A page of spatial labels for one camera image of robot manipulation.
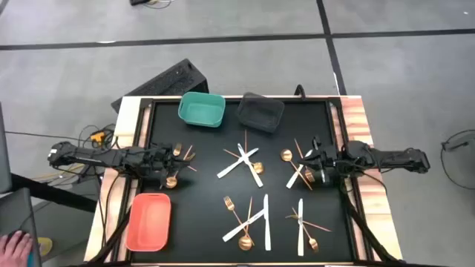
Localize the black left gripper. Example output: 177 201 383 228
142 142 186 189

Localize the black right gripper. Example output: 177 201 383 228
299 136 348 185

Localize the wooden chopstick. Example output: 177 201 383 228
223 148 265 175

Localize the teal plastic bin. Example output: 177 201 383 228
177 91 226 128

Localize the orange plastic bin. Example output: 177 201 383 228
125 192 172 252

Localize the black plastic bin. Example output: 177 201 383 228
236 92 286 134

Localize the black perforated computer case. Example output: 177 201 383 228
111 58 210 113

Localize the black desk bar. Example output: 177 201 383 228
9 172 98 214

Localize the yellow round sticker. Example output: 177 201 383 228
36 237 53 257

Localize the dark grey desk pad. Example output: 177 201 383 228
0 187 42 267

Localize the person's hand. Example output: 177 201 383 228
0 229 34 267

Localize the black diagonal frame strut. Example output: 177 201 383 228
88 209 131 265
339 185 401 265

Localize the yellow cable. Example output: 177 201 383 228
35 162 85 181

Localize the beige cable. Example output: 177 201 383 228
146 0 174 10

